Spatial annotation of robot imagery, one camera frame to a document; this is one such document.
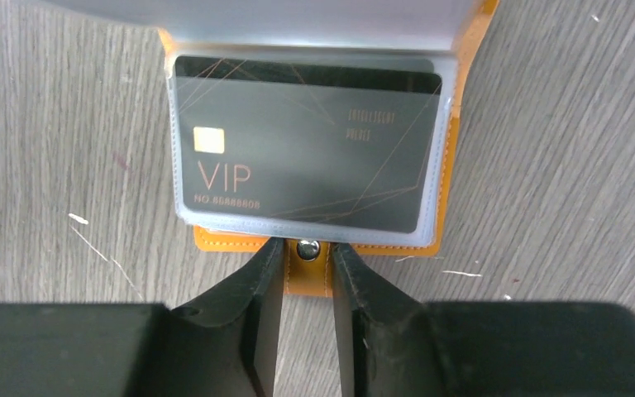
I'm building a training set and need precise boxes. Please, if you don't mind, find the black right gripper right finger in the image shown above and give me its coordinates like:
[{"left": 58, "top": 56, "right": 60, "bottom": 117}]
[{"left": 331, "top": 244, "right": 635, "bottom": 396}]

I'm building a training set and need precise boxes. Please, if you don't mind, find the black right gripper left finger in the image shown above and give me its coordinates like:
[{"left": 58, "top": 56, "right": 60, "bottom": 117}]
[{"left": 0, "top": 238, "right": 284, "bottom": 396}]

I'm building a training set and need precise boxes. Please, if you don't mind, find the orange leather card holder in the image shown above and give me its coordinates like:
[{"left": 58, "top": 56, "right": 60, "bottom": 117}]
[{"left": 59, "top": 1, "right": 498, "bottom": 296}]

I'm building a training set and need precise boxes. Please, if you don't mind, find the dark credit card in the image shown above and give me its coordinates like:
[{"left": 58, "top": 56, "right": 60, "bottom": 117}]
[{"left": 174, "top": 56, "right": 442, "bottom": 233}]

